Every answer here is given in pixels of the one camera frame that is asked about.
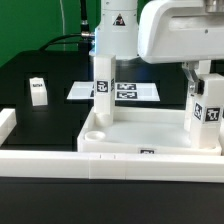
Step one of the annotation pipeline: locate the black cable with connector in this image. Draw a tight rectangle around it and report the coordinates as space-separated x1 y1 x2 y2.
39 0 98 52

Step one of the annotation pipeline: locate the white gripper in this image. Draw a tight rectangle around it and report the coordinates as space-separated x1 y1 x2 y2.
138 0 224 95

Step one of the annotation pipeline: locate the white fiducial marker sheet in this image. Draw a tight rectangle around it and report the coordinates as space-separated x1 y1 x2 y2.
67 82 160 102

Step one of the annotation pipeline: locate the thin white cable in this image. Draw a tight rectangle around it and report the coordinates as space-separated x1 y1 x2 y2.
59 0 66 52

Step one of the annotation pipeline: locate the white U-shaped obstacle fence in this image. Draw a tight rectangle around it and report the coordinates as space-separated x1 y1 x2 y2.
0 109 224 183

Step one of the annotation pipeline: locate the white desk tabletop tray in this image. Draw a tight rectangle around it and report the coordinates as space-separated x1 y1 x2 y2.
77 107 222 156

